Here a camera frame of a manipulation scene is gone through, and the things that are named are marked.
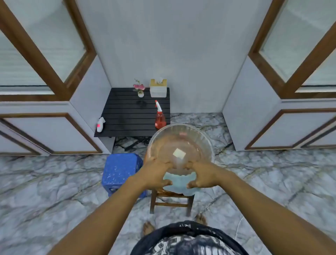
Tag person's left hand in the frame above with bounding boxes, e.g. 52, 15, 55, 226
132, 156, 174, 194

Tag person's right hand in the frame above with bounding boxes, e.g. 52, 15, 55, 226
183, 160, 232, 189

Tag light blue cleaning cloth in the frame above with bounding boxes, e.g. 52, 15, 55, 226
162, 171, 201, 197

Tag wooden framed display cabinet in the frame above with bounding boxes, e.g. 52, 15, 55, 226
222, 0, 336, 152
0, 0, 112, 157

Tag narrow glass panel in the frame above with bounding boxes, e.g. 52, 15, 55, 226
259, 0, 336, 83
5, 0, 87, 82

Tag person's right forearm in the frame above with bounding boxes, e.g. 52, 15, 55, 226
222, 171, 336, 255

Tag person's left forearm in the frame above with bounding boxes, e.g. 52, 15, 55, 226
48, 177, 147, 255

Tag person's left foot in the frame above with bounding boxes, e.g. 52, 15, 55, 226
142, 221, 155, 237

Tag person's dark printed shirt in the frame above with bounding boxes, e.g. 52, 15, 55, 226
130, 220, 250, 255

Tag brown wooden stool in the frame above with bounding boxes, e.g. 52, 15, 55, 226
143, 155, 196, 217

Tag blue plastic stool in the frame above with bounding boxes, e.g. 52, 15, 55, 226
101, 153, 147, 199

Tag clear plastic basin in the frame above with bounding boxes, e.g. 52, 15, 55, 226
147, 124, 215, 179

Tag red spray bottle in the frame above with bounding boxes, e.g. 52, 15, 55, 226
154, 99, 167, 130

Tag black slatted table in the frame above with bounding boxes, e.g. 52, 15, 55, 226
94, 87, 171, 152

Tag pink flowers in white pot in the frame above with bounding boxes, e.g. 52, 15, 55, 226
132, 78, 146, 98

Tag white tissue box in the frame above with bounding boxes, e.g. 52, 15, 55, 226
149, 77, 168, 98

